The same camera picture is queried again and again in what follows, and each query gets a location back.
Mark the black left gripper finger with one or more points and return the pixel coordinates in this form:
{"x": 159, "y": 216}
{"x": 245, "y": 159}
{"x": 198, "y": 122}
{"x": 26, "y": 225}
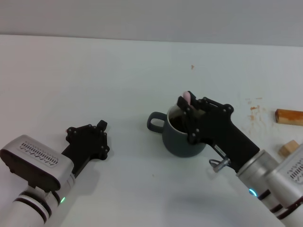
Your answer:
{"x": 105, "y": 144}
{"x": 103, "y": 124}

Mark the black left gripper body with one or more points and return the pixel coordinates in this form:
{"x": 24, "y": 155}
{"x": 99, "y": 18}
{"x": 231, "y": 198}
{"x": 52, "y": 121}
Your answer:
{"x": 85, "y": 144}

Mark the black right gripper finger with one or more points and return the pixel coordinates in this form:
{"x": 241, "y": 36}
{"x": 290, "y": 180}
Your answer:
{"x": 190, "y": 123}
{"x": 210, "y": 104}

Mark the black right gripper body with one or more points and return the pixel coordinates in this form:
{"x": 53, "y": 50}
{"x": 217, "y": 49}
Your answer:
{"x": 220, "y": 132}

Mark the dark grey ceramic cup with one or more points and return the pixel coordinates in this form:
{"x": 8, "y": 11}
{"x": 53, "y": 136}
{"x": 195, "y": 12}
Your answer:
{"x": 175, "y": 144}

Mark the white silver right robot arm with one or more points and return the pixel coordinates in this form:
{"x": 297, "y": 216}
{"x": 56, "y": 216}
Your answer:
{"x": 255, "y": 168}

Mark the dark coffee liquid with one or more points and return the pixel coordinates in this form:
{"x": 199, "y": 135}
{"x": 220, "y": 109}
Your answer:
{"x": 176, "y": 123}

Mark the light wooden block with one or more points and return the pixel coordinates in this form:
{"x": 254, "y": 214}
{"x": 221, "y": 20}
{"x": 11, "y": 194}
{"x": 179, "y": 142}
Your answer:
{"x": 287, "y": 147}

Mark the reddish brown wooden block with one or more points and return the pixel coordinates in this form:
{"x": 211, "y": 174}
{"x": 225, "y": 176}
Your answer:
{"x": 288, "y": 117}

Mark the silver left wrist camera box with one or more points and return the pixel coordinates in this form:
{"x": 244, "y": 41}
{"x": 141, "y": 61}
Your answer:
{"x": 35, "y": 158}

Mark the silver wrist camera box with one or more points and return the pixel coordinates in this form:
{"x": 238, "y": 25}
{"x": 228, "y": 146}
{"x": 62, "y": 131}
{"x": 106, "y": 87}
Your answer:
{"x": 284, "y": 179}
{"x": 35, "y": 158}

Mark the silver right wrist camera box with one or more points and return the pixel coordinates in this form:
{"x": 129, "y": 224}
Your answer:
{"x": 284, "y": 179}

